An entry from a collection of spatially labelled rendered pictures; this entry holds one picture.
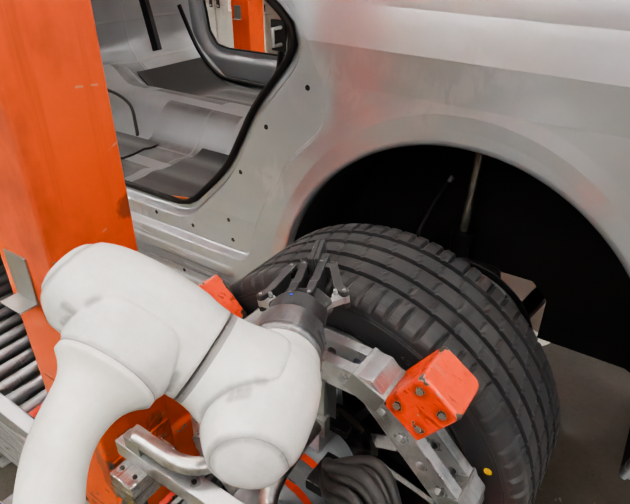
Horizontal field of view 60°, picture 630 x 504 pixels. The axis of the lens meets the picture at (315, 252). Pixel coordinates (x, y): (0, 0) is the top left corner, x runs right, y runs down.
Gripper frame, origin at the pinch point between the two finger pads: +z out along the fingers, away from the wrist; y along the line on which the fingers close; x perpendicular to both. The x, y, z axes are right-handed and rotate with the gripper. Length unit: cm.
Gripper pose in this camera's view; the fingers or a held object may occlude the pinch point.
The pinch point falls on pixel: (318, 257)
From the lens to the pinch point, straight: 84.8
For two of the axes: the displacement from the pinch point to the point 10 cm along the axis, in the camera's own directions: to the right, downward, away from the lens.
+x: -1.4, -9.0, -4.2
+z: 1.6, -4.4, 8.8
